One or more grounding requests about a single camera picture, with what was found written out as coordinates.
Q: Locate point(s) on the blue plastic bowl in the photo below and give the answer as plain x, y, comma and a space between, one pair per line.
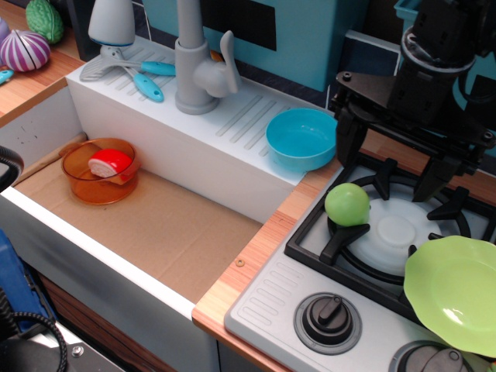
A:
301, 139

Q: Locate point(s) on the grey toy faucet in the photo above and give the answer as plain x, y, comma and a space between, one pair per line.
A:
201, 81

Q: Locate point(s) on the orange transparent toy pot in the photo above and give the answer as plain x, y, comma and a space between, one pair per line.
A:
92, 189

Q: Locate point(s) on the metal plate with screw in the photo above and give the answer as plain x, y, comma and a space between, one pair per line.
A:
80, 355

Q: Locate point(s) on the black grey stove knob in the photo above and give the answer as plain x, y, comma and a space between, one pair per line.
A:
328, 324

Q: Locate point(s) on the green toy vegetable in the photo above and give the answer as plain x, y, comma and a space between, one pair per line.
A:
44, 19

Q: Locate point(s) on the grey spatula blue handle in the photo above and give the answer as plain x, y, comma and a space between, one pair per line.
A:
97, 68

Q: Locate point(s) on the blue object lower left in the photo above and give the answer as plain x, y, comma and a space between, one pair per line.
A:
23, 303

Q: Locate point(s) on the purple white toy onion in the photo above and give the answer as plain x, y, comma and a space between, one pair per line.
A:
25, 51

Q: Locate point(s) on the teal box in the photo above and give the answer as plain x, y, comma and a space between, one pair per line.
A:
297, 40
480, 78

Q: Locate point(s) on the blue utensil handle left edge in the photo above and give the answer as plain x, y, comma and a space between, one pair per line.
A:
5, 76

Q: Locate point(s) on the teal box right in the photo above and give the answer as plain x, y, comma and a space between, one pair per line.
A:
480, 78

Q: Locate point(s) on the teal box left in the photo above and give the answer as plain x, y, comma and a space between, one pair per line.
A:
297, 40

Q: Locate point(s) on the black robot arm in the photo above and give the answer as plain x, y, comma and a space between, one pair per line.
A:
448, 36

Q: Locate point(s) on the red white toy food slice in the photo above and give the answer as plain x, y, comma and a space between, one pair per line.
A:
108, 163

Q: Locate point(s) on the black curved object left edge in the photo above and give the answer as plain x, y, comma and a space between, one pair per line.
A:
12, 167

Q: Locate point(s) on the white burner disc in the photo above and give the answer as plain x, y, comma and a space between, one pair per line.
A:
395, 225

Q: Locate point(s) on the grey spoon blue handle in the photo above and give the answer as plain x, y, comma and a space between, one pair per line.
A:
112, 57

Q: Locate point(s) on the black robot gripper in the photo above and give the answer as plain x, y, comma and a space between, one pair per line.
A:
411, 113

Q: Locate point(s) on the green plastic plate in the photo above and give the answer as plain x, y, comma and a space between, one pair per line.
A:
450, 284

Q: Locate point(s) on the grey toy stove top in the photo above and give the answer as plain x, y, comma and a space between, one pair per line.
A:
263, 316

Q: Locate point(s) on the cardboard sheet in sink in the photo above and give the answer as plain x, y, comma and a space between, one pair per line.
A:
177, 237

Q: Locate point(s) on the black stove grate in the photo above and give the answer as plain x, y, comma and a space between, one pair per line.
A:
322, 245

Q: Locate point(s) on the white grey soap dispenser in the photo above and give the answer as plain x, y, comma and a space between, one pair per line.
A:
112, 23

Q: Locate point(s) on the white toy sink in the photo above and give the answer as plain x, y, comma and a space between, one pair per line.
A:
126, 311

